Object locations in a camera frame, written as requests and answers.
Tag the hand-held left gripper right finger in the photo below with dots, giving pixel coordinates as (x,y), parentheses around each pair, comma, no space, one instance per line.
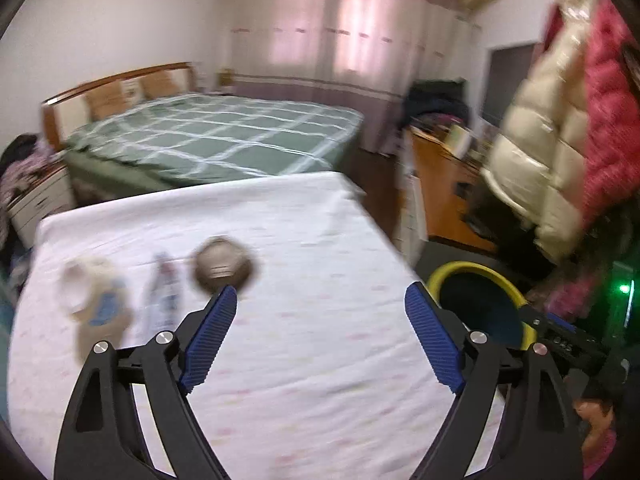
(432,340)

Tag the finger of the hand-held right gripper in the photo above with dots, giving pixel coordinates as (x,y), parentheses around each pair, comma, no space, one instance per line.
(560,332)

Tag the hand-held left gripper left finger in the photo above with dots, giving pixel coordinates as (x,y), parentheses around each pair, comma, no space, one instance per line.
(207,345)

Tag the yellow rimmed trash bin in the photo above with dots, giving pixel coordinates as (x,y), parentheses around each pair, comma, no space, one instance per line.
(475,300)

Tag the green and white bottle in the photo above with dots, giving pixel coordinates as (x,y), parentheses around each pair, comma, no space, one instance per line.
(162,295)

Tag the brown round container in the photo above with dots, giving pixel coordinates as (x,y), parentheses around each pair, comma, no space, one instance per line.
(222,265)

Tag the white round jar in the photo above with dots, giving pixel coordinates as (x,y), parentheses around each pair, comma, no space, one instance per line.
(97,300)

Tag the person's right forearm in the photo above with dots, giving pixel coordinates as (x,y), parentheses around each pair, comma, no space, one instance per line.
(597,435)

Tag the floral white tablecloth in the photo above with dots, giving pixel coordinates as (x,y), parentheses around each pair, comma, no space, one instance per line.
(310,270)

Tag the wooden desk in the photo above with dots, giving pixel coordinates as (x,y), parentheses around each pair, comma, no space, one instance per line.
(445,200)

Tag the white puffer jacket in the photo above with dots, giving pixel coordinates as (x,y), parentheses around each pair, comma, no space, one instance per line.
(540,150)

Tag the pink jacket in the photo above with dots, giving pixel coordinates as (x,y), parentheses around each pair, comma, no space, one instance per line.
(610,125)

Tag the books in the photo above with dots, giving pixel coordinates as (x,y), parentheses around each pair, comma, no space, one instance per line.
(460,140)

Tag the green checked blanket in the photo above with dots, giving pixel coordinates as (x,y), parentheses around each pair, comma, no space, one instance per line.
(225,135)

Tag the white nightstand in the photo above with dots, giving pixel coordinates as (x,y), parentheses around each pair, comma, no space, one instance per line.
(42,205)

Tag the dark clothes pile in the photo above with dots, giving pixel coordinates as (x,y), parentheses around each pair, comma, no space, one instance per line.
(435,100)

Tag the black television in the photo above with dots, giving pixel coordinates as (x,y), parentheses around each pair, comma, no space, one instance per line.
(510,85)

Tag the pile of clothes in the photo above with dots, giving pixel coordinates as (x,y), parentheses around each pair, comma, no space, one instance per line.
(22,170)

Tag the brown pillow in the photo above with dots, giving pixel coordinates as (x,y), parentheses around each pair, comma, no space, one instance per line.
(160,86)
(106,102)

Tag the yellow tissue box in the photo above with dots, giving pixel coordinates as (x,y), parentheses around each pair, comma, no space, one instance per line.
(227,77)

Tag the wooden bed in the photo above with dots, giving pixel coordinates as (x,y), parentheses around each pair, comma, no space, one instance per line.
(65,110)

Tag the pink curtain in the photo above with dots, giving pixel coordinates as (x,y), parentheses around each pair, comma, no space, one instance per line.
(350,35)

